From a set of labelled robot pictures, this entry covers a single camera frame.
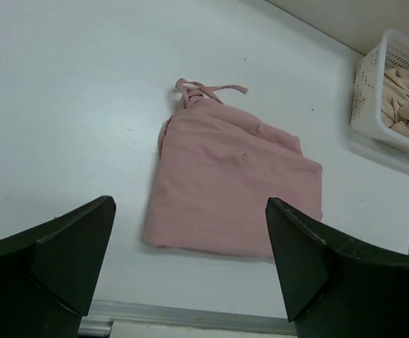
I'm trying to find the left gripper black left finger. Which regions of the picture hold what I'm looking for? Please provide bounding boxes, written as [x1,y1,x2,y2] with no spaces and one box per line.
[0,196,115,337]

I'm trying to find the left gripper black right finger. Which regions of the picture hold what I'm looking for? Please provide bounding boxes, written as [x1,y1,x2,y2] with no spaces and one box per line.
[265,198,409,337]

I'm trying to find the pink trousers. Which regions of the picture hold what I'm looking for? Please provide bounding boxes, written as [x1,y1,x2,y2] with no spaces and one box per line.
[143,79,322,260]

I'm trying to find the beige trousers in basket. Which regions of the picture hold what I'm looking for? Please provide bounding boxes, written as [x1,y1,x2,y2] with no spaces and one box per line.
[381,67,409,139]

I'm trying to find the white perforated plastic basket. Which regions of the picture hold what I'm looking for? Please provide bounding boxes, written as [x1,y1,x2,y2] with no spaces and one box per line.
[351,28,409,154]

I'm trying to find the aluminium frame rail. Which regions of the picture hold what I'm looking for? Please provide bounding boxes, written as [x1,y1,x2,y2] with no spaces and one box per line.
[78,300,296,337]

